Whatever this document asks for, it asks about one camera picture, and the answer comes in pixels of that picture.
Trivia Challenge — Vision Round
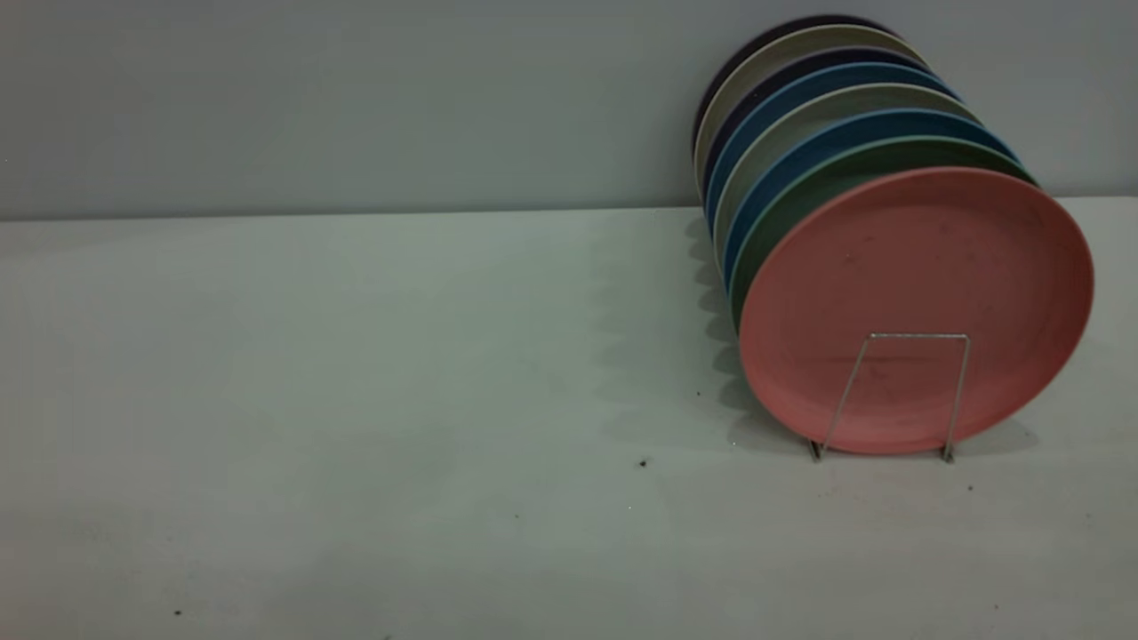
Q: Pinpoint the pink round plate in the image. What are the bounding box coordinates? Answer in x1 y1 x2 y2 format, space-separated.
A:
738 167 1095 456

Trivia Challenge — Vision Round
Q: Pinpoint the dark purple round plate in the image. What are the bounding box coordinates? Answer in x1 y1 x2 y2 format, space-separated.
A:
691 14 894 161

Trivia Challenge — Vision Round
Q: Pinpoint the navy purple round plate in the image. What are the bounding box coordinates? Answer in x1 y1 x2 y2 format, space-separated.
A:
700 45 931 201

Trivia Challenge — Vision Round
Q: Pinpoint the beige round plate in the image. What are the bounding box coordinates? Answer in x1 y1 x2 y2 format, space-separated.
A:
714 84 986 272
693 24 931 196

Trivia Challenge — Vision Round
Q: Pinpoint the green round plate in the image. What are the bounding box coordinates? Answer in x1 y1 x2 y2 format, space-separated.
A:
729 136 1038 334

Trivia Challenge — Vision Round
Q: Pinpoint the blue round plate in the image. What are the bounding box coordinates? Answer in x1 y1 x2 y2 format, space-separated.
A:
725 108 1022 290
705 61 963 236

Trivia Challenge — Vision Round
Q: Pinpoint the metal wire plate rack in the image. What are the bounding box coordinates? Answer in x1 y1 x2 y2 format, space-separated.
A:
805 332 972 463

